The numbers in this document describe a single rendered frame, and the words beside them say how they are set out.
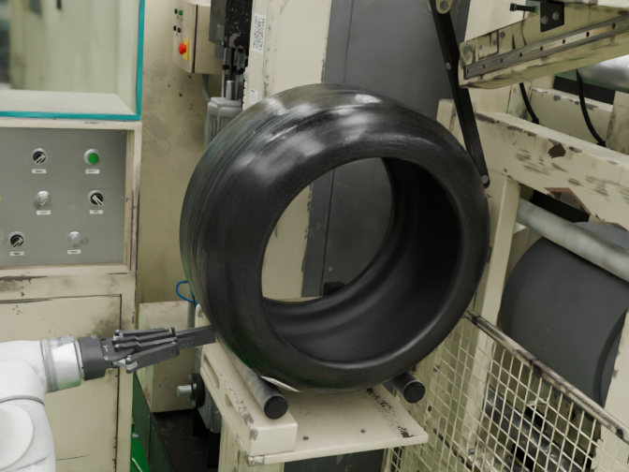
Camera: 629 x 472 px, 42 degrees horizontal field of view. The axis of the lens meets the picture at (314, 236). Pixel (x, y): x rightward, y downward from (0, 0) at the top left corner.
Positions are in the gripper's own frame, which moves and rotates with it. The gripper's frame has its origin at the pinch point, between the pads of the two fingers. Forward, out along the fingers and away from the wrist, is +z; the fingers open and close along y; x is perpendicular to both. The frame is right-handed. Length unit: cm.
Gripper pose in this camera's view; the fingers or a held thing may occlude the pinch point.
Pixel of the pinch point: (195, 336)
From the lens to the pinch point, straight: 151.7
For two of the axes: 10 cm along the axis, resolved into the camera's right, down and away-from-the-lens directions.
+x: 0.2, 9.4, 3.5
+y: -3.7, -3.2, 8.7
